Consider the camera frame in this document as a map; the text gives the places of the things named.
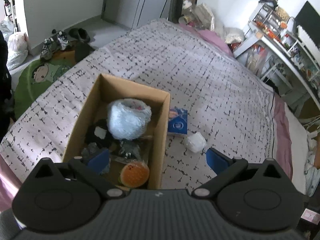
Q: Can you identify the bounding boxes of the grey wardrobe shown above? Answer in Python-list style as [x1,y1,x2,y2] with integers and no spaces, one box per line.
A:
[101,0,171,29]

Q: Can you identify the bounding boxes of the white pillow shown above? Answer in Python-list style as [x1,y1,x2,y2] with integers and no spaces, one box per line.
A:
[285,103,309,194]

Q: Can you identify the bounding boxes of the blue tissue pack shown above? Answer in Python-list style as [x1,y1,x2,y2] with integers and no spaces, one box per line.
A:
[168,107,188,136]

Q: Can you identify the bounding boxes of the grey sneakers pair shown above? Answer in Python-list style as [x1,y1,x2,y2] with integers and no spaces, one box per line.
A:
[40,31,71,61]

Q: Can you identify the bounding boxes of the black computer monitor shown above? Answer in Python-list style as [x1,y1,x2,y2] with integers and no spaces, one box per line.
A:
[295,1,320,48]

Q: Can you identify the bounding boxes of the black item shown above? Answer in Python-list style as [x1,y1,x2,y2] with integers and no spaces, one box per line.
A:
[113,140,142,160]

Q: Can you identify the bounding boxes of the clear plastic bottle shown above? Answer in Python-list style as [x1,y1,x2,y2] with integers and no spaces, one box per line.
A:
[182,0,194,15]

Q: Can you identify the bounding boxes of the white plastic bag on floor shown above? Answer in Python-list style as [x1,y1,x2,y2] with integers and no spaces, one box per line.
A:
[7,31,28,70]

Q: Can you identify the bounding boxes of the light blue fluffy plush bag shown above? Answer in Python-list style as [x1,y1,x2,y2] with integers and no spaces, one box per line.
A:
[107,98,152,140]

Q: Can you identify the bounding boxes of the dark slippers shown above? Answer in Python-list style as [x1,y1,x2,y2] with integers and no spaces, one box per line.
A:
[68,28,91,43]

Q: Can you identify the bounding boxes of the white soft wad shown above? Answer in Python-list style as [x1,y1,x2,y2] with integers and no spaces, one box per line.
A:
[184,132,207,153]

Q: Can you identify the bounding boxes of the white desk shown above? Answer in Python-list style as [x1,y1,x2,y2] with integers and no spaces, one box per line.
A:
[233,21,320,106]

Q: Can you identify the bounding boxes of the green cartoon floor mat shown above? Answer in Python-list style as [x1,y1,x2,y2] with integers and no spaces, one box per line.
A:
[14,50,76,119]

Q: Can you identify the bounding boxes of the white keyboard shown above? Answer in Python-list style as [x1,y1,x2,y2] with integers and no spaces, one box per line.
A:
[297,25,320,63]

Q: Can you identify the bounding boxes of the patterned white bed blanket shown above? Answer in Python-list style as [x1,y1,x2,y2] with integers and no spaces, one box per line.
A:
[0,18,276,193]

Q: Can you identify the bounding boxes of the person black clothing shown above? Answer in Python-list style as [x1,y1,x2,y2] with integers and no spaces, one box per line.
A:
[0,33,16,140]

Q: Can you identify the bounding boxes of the pink bed sheet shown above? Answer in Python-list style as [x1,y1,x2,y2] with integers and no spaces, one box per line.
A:
[0,23,293,213]

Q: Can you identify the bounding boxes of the grey blue knitted pouch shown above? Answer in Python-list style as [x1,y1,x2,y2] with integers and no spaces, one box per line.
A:
[81,143,111,175]

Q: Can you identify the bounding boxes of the paper cup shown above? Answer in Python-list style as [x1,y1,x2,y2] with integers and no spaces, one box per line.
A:
[178,15,192,25]

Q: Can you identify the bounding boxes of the brown cardboard box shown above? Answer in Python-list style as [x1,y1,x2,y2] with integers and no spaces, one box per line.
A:
[62,74,170,190]

